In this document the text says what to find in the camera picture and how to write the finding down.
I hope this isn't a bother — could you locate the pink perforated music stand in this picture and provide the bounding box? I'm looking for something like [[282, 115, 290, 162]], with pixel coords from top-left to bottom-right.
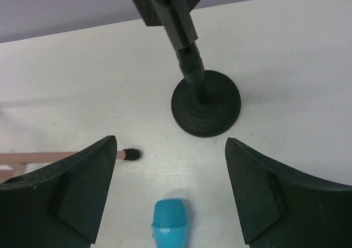
[[0, 148, 143, 185]]

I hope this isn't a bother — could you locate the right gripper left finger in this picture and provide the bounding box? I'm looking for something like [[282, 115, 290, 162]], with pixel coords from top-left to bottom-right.
[[1, 135, 117, 248]]

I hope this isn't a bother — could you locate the black microphone stand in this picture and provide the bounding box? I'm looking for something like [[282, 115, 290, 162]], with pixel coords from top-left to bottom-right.
[[132, 0, 241, 137]]

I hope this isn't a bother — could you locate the blue toy microphone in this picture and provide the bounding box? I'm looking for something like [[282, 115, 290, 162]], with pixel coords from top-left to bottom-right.
[[151, 199, 189, 248]]

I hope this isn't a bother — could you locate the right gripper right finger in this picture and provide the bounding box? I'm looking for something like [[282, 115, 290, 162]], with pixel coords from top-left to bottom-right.
[[225, 138, 351, 247]]

